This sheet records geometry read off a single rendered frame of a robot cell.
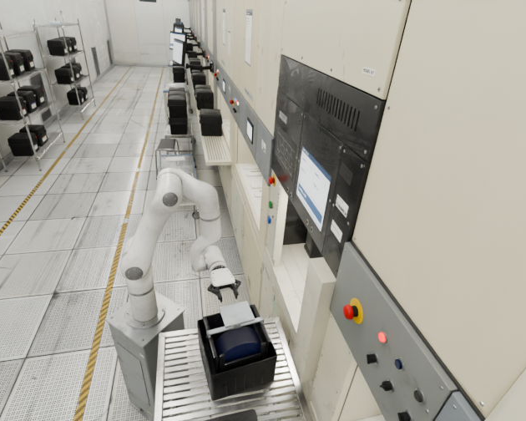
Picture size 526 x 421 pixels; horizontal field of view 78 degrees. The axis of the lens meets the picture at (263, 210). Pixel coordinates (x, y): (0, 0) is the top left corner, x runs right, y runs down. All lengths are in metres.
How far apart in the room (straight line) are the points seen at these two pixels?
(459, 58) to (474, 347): 0.48
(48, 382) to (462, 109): 2.63
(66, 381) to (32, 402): 0.19
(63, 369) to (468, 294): 2.50
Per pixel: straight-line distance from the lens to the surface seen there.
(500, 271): 0.61
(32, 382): 2.78
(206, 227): 1.46
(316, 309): 1.13
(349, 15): 1.01
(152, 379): 1.96
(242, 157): 3.17
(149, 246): 1.48
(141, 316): 1.76
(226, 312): 1.36
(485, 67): 0.63
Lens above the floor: 2.10
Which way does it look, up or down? 31 degrees down
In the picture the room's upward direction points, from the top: 4 degrees clockwise
